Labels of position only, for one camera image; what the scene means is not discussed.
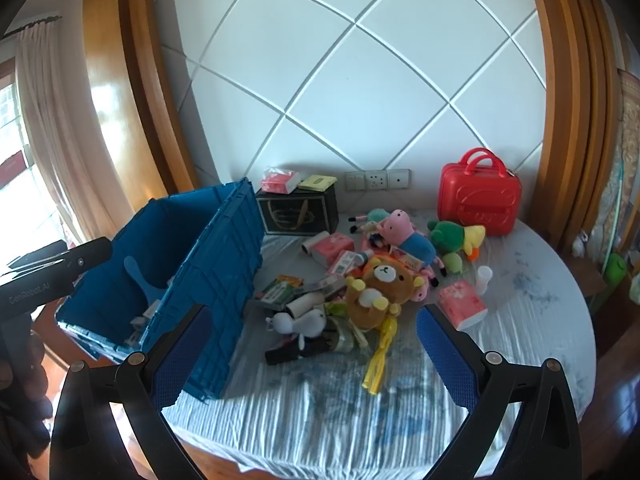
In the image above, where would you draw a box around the yellow flat packet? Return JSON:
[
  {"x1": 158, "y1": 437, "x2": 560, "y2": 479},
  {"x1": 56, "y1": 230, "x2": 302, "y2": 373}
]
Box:
[{"x1": 298, "y1": 175, "x2": 336, "y2": 192}]

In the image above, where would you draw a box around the clear tape roll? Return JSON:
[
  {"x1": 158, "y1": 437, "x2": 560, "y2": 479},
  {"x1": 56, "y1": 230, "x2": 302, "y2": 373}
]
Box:
[{"x1": 327, "y1": 325, "x2": 358, "y2": 353}]

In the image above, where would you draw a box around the green plastic cup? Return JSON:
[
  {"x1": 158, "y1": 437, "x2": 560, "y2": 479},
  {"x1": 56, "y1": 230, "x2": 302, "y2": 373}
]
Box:
[{"x1": 602, "y1": 252, "x2": 628, "y2": 286}]

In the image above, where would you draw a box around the red toy suitcase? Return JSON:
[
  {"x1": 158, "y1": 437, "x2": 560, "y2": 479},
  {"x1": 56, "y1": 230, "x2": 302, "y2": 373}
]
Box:
[{"x1": 436, "y1": 147, "x2": 522, "y2": 237}]

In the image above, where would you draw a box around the white paper roll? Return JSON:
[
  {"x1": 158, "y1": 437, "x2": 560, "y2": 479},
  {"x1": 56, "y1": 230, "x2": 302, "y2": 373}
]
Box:
[{"x1": 300, "y1": 234, "x2": 331, "y2": 256}]

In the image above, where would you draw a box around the yellow plastic toy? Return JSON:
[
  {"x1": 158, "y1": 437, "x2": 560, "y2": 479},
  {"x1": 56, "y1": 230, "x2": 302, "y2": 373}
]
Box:
[{"x1": 362, "y1": 317, "x2": 401, "y2": 395}]

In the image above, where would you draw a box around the beige curtain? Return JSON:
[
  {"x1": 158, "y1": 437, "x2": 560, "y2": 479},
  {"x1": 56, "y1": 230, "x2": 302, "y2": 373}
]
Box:
[{"x1": 15, "y1": 20, "x2": 116, "y2": 246}]

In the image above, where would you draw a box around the pig plush with blue body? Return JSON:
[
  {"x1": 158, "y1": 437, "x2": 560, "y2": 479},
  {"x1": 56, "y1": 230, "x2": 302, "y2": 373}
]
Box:
[{"x1": 377, "y1": 209, "x2": 448, "y2": 277}]

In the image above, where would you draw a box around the pig plush with orange dress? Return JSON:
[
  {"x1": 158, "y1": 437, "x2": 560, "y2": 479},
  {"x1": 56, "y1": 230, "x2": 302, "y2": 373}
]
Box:
[{"x1": 412, "y1": 265, "x2": 441, "y2": 303}]

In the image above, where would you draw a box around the small printed carton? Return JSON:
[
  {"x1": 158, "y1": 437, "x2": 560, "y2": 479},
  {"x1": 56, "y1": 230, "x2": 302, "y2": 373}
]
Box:
[{"x1": 330, "y1": 250, "x2": 366, "y2": 276}]

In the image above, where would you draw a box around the white plush animal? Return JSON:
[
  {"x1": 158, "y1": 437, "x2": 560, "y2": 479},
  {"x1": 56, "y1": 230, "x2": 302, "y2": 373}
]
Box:
[{"x1": 265, "y1": 307, "x2": 328, "y2": 351}]

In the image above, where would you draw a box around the black gift box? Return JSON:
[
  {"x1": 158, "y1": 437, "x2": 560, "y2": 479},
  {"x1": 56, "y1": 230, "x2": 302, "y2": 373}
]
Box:
[{"x1": 256, "y1": 185, "x2": 340, "y2": 237}]

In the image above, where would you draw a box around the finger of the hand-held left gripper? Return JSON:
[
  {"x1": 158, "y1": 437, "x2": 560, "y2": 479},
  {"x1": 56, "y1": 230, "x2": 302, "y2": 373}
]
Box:
[
  {"x1": 5, "y1": 236, "x2": 114, "y2": 282},
  {"x1": 6, "y1": 240, "x2": 69, "y2": 267}
]

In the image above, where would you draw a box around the black bundle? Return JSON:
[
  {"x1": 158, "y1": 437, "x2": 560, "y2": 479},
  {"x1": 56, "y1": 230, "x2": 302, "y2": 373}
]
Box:
[{"x1": 265, "y1": 337, "x2": 336, "y2": 366}]

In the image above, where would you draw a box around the cardboard tube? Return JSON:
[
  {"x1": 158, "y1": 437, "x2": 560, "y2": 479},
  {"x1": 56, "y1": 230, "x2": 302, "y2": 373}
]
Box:
[{"x1": 285, "y1": 292, "x2": 328, "y2": 317}]

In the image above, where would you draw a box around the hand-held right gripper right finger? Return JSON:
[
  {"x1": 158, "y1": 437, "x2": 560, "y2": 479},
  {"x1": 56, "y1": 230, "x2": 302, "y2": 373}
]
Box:
[{"x1": 416, "y1": 303, "x2": 583, "y2": 480}]

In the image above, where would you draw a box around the blue plastic storage crate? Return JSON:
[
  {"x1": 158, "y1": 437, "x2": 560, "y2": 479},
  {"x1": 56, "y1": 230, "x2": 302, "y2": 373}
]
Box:
[{"x1": 54, "y1": 177, "x2": 266, "y2": 403}]

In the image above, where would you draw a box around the brown bear plush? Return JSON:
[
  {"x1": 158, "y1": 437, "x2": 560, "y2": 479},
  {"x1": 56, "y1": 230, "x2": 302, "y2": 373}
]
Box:
[{"x1": 345, "y1": 255, "x2": 416, "y2": 331}]

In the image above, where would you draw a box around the yellow duck plush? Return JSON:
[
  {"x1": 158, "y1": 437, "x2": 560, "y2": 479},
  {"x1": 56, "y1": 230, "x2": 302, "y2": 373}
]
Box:
[{"x1": 462, "y1": 224, "x2": 487, "y2": 261}]

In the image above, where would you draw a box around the colourful crayon box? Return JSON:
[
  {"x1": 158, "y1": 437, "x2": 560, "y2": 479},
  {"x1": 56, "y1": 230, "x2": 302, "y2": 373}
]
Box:
[{"x1": 257, "y1": 275, "x2": 303, "y2": 311}]

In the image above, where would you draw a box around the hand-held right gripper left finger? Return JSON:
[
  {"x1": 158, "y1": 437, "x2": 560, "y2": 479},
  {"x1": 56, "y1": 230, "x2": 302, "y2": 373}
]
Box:
[{"x1": 48, "y1": 304, "x2": 214, "y2": 480}]

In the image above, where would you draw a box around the pig plush with teal dress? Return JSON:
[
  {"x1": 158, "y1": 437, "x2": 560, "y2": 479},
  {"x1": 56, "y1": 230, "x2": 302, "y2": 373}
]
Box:
[{"x1": 348, "y1": 208, "x2": 391, "y2": 233}]

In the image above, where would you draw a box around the green frog plush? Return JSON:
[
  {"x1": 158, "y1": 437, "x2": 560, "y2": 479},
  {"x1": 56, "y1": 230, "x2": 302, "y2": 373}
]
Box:
[{"x1": 426, "y1": 220, "x2": 468, "y2": 275}]

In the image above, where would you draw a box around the wooden wall trim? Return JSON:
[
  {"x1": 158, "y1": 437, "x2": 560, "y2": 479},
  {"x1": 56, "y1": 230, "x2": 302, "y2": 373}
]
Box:
[
  {"x1": 82, "y1": 0, "x2": 201, "y2": 206},
  {"x1": 520, "y1": 0, "x2": 626, "y2": 256}
]

